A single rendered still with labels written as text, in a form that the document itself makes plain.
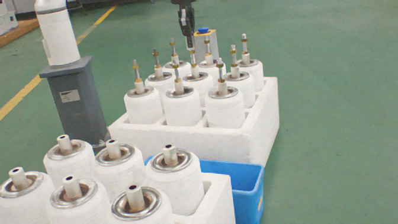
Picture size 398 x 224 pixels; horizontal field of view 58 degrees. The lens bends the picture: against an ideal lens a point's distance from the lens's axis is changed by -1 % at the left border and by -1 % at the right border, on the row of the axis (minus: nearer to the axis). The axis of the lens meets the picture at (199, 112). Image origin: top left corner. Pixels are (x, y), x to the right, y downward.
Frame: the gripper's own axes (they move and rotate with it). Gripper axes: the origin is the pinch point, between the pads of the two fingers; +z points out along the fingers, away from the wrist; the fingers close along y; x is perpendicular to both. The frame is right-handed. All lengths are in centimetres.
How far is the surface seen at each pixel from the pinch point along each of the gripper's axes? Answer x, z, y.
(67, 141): 20.4, 8.2, -39.1
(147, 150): 12.8, 23.8, -16.9
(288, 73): -32, 35, 69
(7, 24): 244, 21, 268
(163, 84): 9.3, 11.1, -1.5
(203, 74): -2.3, 10.0, 0.6
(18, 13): 351, 28, 451
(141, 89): 13.5, 9.3, -9.5
